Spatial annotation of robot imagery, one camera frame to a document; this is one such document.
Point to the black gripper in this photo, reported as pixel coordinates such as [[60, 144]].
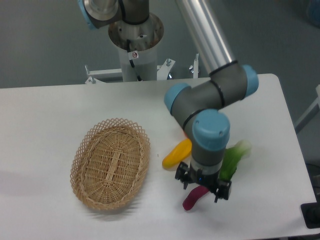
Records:
[[204, 175]]

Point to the purple sweet potato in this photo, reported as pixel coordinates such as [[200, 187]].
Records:
[[194, 195]]

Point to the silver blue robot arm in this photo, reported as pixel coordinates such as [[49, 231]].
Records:
[[137, 32]]

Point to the green bok choy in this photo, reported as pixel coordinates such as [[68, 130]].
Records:
[[232, 157]]

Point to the woven wicker basket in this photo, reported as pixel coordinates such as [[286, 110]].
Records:
[[111, 164]]

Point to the black device at edge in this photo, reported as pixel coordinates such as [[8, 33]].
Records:
[[311, 215]]

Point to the white frame at right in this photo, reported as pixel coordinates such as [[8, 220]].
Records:
[[309, 113]]

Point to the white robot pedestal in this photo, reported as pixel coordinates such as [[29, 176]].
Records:
[[138, 65]]

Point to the white metal base frame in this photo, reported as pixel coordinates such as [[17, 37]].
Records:
[[115, 75]]

